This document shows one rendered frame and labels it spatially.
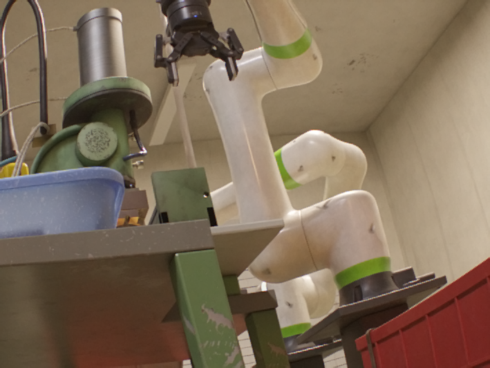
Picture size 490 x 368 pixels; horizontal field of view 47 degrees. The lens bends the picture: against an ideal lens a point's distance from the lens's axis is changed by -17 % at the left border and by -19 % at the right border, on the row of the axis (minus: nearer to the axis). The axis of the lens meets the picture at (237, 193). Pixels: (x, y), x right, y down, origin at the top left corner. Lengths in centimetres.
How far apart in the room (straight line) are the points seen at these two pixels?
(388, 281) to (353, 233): 13
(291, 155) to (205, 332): 123
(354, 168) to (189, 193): 110
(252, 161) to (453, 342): 73
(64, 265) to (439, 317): 50
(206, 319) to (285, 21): 85
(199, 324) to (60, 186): 22
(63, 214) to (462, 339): 52
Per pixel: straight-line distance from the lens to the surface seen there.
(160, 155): 761
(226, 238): 82
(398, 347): 95
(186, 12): 108
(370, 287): 125
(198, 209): 82
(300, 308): 178
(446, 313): 83
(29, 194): 70
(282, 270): 131
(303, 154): 177
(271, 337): 97
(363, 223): 128
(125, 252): 61
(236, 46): 107
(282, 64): 143
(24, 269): 61
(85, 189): 71
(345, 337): 130
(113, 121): 135
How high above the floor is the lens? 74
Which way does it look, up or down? 21 degrees up
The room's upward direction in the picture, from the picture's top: 14 degrees counter-clockwise
